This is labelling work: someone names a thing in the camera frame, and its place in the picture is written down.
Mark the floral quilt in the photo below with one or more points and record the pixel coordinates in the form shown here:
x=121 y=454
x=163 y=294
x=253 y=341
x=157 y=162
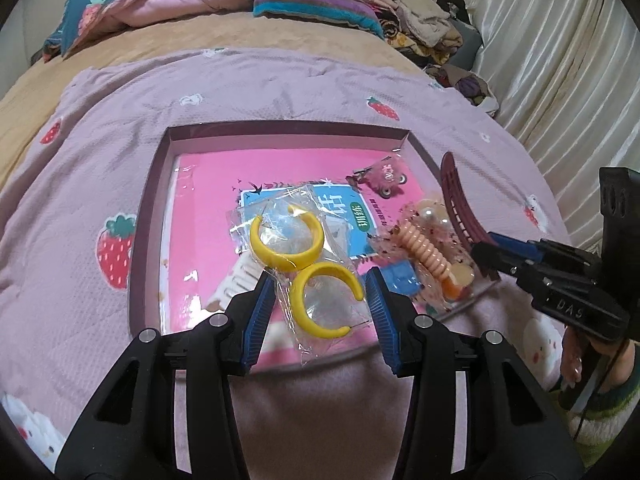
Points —
x=150 y=5

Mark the maroon hair claw clip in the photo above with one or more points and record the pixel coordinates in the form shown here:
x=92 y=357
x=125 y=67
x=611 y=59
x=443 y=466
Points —
x=455 y=195

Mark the pearl hair accessory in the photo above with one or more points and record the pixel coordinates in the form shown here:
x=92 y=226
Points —
x=430 y=210

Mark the small blue box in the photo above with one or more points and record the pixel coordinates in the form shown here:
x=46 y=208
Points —
x=402 y=277

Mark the yellow hoop earrings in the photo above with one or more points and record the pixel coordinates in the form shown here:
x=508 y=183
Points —
x=280 y=257

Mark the brown cardboard box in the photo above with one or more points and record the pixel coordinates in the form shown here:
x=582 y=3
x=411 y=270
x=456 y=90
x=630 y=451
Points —
x=150 y=240

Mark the striped fleece blanket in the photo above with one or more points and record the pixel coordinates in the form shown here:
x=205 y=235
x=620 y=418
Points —
x=310 y=7

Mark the pile of clothes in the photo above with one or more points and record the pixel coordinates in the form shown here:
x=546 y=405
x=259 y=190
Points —
x=425 y=15

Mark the cream curtain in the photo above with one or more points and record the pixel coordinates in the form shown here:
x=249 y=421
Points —
x=550 y=85

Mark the person's right hand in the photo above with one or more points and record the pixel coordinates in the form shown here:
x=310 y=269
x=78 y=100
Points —
x=572 y=360

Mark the dotted sheer scrunchie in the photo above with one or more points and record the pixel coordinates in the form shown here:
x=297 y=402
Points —
x=452 y=242

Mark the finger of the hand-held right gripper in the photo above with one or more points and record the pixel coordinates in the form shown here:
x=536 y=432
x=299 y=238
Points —
x=515 y=246
x=500 y=262

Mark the cream hair claw clip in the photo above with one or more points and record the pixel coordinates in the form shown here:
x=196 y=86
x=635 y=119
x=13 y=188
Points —
x=235 y=280

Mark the pink bear hair clip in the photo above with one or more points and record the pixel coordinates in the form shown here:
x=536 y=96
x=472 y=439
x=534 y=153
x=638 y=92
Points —
x=390 y=175

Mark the pink book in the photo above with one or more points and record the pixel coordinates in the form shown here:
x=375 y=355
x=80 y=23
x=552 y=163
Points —
x=210 y=200

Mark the pink strawberry print blanket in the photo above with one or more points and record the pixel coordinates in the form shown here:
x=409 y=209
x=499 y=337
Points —
x=100 y=135

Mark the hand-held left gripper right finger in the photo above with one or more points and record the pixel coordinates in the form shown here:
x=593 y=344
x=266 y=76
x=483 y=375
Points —
x=382 y=320

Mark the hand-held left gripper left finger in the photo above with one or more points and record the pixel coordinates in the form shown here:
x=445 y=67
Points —
x=257 y=320

